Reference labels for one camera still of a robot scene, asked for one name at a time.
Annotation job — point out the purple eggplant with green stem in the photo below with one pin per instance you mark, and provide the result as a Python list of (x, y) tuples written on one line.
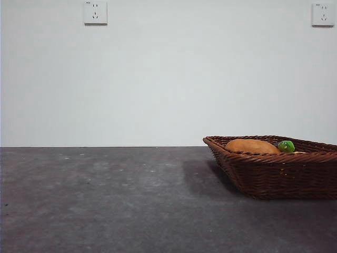
[(286, 146)]

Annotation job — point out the brown wicker basket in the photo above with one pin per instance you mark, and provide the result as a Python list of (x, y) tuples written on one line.
[(276, 176)]

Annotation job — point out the white wall socket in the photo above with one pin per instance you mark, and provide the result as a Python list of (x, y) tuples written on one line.
[(95, 13), (323, 14)]

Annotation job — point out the brown potato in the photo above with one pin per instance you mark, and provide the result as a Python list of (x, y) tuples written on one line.
[(252, 146)]

